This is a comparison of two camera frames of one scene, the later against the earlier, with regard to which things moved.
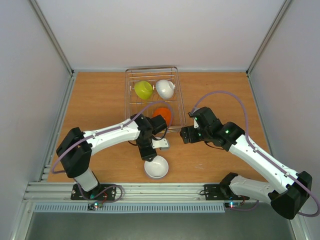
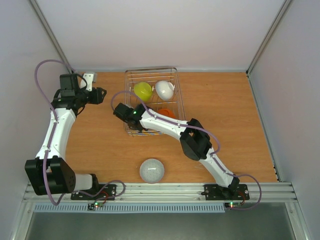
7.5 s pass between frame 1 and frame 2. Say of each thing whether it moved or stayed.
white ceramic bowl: stayed
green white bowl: stayed
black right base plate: stayed
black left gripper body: moved
